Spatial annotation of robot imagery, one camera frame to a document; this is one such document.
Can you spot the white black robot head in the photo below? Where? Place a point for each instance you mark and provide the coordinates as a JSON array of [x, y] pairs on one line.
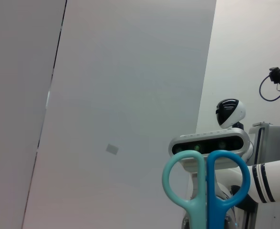
[[230, 112]]

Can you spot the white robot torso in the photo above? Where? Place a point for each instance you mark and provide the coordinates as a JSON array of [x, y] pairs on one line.
[[223, 193]]

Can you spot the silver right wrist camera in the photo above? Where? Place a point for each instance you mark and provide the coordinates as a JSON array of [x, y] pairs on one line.
[[209, 143]]

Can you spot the small grey wall plate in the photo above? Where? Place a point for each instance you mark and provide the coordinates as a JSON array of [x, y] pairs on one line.
[[112, 149]]

